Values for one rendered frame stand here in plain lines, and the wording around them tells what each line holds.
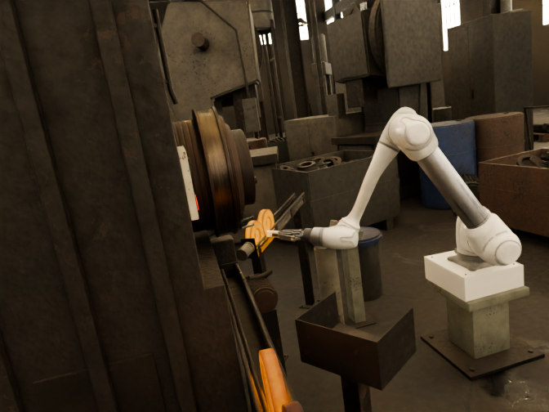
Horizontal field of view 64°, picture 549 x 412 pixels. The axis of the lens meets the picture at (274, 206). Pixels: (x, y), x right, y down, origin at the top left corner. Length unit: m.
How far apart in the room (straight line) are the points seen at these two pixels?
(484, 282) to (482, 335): 0.29
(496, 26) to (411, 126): 4.55
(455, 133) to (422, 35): 1.17
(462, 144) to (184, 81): 2.83
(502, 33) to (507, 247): 4.56
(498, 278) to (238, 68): 2.96
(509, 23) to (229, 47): 3.57
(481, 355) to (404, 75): 3.31
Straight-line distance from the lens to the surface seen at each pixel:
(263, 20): 10.41
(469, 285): 2.15
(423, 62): 5.25
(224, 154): 1.40
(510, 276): 2.28
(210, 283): 1.23
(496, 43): 6.21
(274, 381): 0.99
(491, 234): 1.97
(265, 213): 2.28
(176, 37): 4.37
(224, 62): 4.28
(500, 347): 2.45
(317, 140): 5.77
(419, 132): 1.75
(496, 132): 5.08
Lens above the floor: 1.32
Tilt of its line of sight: 13 degrees down
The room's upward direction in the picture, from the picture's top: 9 degrees counter-clockwise
